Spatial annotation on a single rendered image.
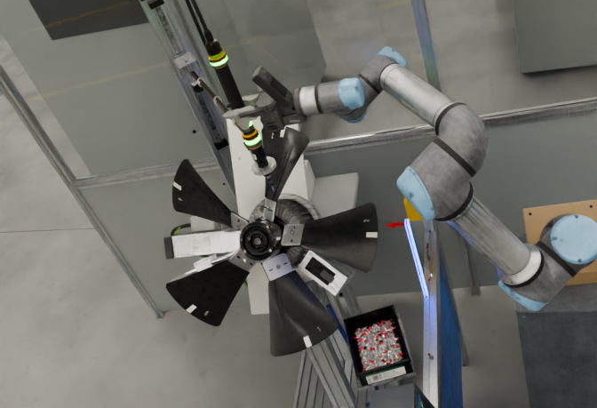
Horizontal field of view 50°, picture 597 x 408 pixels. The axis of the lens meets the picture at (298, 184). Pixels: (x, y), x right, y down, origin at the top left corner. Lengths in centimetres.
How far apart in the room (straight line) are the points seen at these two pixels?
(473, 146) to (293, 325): 87
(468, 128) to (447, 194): 15
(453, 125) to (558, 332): 75
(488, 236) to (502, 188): 124
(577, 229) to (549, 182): 111
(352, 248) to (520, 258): 53
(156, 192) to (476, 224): 183
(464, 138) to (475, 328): 181
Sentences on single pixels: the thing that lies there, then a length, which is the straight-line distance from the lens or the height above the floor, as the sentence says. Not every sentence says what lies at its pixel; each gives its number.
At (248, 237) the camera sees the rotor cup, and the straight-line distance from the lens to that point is 197.
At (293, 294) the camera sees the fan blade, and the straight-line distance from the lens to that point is 201.
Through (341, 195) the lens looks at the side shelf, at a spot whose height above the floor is 86.
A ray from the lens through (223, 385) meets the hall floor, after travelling 328.
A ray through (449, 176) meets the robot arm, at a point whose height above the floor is 158.
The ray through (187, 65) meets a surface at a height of 158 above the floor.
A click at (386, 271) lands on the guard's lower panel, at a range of 312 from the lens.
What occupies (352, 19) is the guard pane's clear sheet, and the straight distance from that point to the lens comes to 234.
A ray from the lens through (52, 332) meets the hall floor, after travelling 412.
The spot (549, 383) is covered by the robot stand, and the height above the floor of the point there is 66.
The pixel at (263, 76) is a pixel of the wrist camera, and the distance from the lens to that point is 162.
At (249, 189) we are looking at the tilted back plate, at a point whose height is 117.
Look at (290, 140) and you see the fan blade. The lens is 194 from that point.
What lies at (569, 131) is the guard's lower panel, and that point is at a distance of 262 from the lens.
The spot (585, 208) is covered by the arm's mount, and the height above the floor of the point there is 116.
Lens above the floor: 248
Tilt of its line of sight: 37 degrees down
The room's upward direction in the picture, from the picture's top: 21 degrees counter-clockwise
